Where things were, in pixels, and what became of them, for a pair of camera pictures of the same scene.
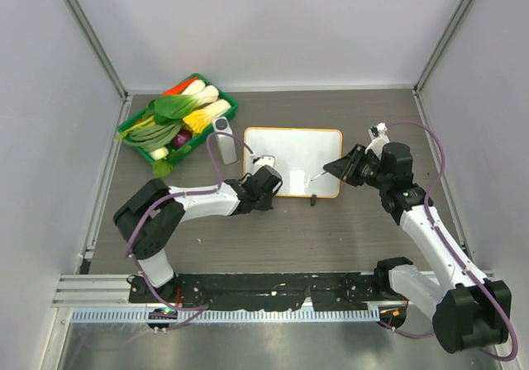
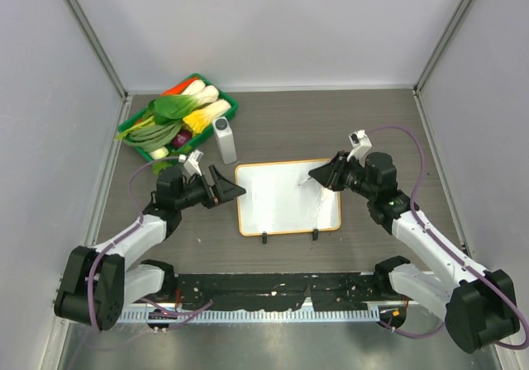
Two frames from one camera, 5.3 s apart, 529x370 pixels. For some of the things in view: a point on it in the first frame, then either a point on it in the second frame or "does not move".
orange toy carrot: x=178 y=89 does not move
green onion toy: x=148 y=136 does not move
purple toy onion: x=180 y=137 does not move
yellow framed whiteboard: x=300 y=154 to x=281 y=197
